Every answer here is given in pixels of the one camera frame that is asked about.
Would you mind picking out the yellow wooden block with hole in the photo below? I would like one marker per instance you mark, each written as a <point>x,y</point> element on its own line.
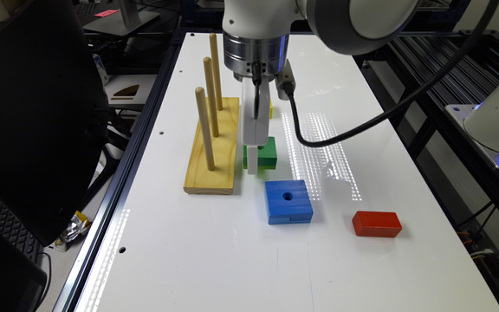
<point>271,110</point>

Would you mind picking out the front wooden peg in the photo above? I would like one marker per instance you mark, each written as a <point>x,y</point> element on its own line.
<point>205,128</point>

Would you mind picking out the wooden peg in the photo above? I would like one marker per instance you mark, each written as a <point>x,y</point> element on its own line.
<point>216,70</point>
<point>205,128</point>
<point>211,96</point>

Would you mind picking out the black monitor back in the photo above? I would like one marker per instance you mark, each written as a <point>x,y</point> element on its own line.
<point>53,116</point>

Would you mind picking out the blue wooden block with hole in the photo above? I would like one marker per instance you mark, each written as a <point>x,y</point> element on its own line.
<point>288,202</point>

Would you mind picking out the middle wooden peg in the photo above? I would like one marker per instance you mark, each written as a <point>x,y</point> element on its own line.
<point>211,96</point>

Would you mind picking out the green wooden block with hole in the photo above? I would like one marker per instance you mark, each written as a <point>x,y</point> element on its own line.
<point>267,155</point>

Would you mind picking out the wooden peg base board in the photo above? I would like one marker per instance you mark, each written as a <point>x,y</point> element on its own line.
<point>220,181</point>

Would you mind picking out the crumpled foil wrapper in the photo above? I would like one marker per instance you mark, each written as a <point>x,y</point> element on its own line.
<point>78,225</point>

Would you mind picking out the pink sticky note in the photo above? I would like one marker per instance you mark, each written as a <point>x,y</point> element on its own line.
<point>106,13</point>

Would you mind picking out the monitor stand base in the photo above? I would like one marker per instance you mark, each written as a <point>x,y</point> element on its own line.
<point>128,19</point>

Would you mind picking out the black keyboard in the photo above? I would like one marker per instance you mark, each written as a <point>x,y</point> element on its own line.
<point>17,234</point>

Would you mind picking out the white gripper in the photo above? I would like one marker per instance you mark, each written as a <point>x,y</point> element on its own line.
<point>255,103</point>

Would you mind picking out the rear wooden peg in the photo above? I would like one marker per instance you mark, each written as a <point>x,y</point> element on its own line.
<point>216,70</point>

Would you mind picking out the red wooden block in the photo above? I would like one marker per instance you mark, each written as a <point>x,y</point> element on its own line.
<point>376,224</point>

